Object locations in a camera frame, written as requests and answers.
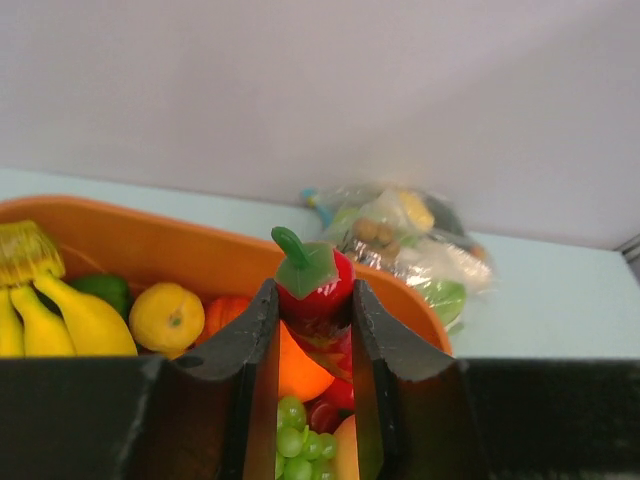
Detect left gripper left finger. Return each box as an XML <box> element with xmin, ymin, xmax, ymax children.
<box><xmin>1</xmin><ymin>280</ymin><xmax>279</xmax><ymax>479</ymax></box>

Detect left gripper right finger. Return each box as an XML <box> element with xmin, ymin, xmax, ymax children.
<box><xmin>352</xmin><ymin>281</ymin><xmax>639</xmax><ymax>479</ymax></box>

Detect red fake chili pepper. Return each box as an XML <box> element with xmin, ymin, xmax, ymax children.
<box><xmin>271</xmin><ymin>226</ymin><xmax>356</xmax><ymax>411</ymax></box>

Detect fake peach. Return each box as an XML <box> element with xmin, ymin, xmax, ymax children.
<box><xmin>334</xmin><ymin>415</ymin><xmax>359</xmax><ymax>480</ymax></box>

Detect fake orange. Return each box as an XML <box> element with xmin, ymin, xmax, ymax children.
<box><xmin>278</xmin><ymin>322</ymin><xmax>334</xmax><ymax>403</ymax></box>

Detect green fake grapes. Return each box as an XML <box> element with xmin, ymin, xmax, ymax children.
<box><xmin>274</xmin><ymin>395</ymin><xmax>338</xmax><ymax>479</ymax></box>

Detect yellow fake apple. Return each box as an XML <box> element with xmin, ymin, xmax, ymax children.
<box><xmin>128</xmin><ymin>282</ymin><xmax>205</xmax><ymax>354</ymax></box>

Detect red fake apple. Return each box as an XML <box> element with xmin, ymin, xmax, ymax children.
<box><xmin>305</xmin><ymin>399</ymin><xmax>342</xmax><ymax>434</ymax></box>

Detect yellow fake banana bunch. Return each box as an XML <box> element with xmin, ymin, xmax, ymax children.
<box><xmin>1</xmin><ymin>220</ymin><xmax>137</xmax><ymax>357</ymax></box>

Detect orange plastic bin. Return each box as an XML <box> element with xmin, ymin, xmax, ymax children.
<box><xmin>0</xmin><ymin>194</ymin><xmax>454</xmax><ymax>357</ymax></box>

